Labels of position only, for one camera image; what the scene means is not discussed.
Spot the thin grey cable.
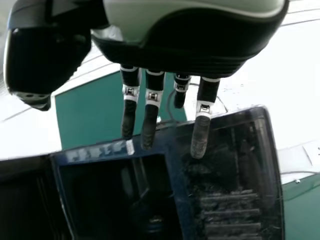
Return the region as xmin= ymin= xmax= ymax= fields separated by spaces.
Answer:
xmin=281 ymin=170 xmax=320 ymax=176

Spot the black oven with glass door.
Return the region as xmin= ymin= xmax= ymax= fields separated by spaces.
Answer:
xmin=0 ymin=104 xmax=285 ymax=240

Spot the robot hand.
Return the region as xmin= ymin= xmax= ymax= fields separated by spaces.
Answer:
xmin=3 ymin=0 xmax=290 ymax=160

